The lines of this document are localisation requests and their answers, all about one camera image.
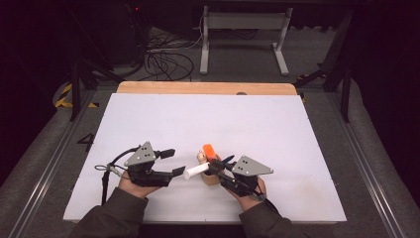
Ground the hand-held gripper cable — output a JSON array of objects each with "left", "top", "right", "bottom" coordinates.
[
  {"left": 252, "top": 184, "right": 282, "bottom": 216},
  {"left": 94, "top": 145, "right": 142, "bottom": 206}
]

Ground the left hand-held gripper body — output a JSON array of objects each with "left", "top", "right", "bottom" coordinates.
[{"left": 123, "top": 141, "right": 174, "bottom": 188}]

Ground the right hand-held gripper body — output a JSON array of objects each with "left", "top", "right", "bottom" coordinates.
[{"left": 219, "top": 155, "right": 274, "bottom": 198}]

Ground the white table sheet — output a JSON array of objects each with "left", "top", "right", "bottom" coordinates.
[{"left": 62, "top": 92, "right": 348, "bottom": 223}]

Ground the bundle of black floor cables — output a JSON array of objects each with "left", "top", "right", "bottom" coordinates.
[{"left": 137, "top": 13, "right": 204, "bottom": 82}]

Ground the black tripod stand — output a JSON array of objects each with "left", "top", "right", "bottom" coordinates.
[{"left": 63, "top": 6, "right": 125, "bottom": 123}]

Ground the person's right hand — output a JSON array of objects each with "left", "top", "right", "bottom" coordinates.
[{"left": 230, "top": 177, "right": 268, "bottom": 213}]

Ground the aluminium floor rail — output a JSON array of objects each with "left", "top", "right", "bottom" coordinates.
[
  {"left": 325, "top": 92, "right": 408, "bottom": 238},
  {"left": 6, "top": 90, "right": 97, "bottom": 238}
]

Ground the left hand-held gripper cable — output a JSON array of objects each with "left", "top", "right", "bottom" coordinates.
[{"left": 94, "top": 145, "right": 142, "bottom": 206}]

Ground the orange highlighter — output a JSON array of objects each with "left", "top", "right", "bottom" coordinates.
[{"left": 202, "top": 143, "right": 218, "bottom": 163}]

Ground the white metal stand frame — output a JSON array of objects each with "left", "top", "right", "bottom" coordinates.
[{"left": 199, "top": 5, "right": 294, "bottom": 76}]

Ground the person's left hand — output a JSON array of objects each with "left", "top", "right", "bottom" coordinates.
[{"left": 118, "top": 170, "right": 161, "bottom": 199}]

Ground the right hand-held gripper cable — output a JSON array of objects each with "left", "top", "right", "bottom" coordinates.
[{"left": 252, "top": 184, "right": 282, "bottom": 216}]

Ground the yellow black hazard tape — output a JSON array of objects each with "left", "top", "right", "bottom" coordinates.
[{"left": 53, "top": 82, "right": 100, "bottom": 109}]

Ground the black metal stand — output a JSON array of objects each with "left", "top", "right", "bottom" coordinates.
[{"left": 293, "top": 9, "right": 355, "bottom": 124}]

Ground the white marker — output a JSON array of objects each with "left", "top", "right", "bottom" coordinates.
[{"left": 182, "top": 162, "right": 211, "bottom": 180}]

